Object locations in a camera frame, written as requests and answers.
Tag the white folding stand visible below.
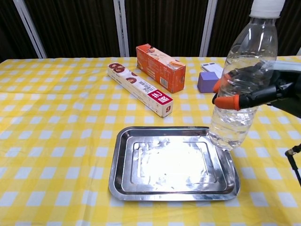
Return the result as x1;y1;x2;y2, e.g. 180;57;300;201
201;62;227;79

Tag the purple foam cube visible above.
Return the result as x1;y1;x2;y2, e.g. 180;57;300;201
197;71;221;94

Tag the stainless steel rectangular tray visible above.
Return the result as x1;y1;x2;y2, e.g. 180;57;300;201
108;126;241;202

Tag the orange cardboard box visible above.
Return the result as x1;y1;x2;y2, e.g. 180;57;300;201
135;44;186;94

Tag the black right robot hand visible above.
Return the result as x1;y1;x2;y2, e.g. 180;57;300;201
212;60;301;120

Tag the long white wrap box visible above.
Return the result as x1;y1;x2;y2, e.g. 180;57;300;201
107;62;174;118

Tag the yellow white checkered tablecloth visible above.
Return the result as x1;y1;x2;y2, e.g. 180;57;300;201
0;55;301;226

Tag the dark ribbed partition panel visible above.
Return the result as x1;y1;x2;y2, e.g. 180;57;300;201
24;0;121;58
0;0;40;63
124;0;209;57
207;0;301;57

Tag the clear plastic water bottle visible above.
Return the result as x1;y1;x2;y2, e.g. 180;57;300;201
208;0;285;151

